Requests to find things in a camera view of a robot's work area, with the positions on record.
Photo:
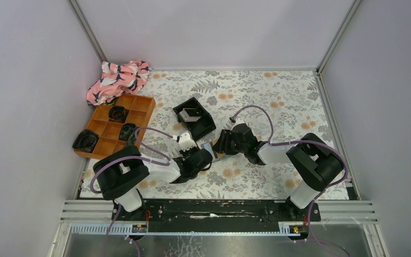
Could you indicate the dark rolled belt upper compartment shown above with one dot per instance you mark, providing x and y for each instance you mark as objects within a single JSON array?
[{"x": 118, "y": 114}]

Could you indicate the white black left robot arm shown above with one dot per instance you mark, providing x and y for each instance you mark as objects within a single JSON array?
[{"x": 117, "y": 176}]

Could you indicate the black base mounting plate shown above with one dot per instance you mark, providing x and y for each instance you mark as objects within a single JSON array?
[{"x": 182, "y": 215}]

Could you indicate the pink navy patterned cloth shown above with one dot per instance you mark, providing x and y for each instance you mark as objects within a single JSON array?
[{"x": 117, "y": 80}]

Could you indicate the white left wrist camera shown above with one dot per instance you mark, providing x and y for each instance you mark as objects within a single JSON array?
[{"x": 185, "y": 141}]

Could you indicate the dark rolled belt right compartment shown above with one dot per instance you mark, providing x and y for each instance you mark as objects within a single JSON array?
[{"x": 127, "y": 133}]

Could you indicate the silver card in tray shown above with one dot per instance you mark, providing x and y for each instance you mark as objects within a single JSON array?
[{"x": 190, "y": 115}]

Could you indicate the dark rolled belt outside tray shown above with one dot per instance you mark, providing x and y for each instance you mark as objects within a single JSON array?
[{"x": 86, "y": 141}]

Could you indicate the floral patterned table mat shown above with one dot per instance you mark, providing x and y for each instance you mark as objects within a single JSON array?
[{"x": 281, "y": 106}]

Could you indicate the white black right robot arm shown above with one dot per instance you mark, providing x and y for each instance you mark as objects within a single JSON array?
[{"x": 317, "y": 163}]

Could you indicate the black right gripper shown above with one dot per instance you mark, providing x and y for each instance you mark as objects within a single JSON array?
[{"x": 225, "y": 137}]

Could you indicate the black plastic card tray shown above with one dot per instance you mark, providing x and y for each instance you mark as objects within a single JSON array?
[{"x": 203, "y": 126}]

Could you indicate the dark rolled belt compartment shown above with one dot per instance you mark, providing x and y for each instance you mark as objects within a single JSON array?
[
  {"x": 118, "y": 114},
  {"x": 127, "y": 133}
]

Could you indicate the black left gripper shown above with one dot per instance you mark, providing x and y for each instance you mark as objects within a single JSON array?
[{"x": 184, "y": 153}]

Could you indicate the orange compartment organizer tray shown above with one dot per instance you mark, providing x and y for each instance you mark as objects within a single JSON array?
[{"x": 141, "y": 109}]

